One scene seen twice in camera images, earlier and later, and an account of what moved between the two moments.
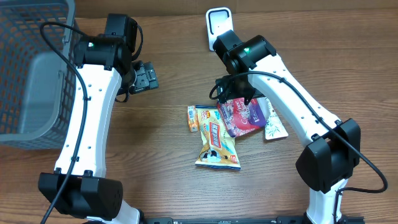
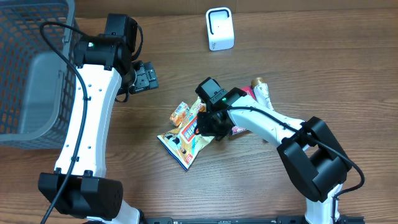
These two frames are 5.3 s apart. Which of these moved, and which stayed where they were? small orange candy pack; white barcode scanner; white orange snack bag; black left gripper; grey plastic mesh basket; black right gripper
Moved: small orange candy pack; white orange snack bag; black right gripper
Stayed: black left gripper; grey plastic mesh basket; white barcode scanner
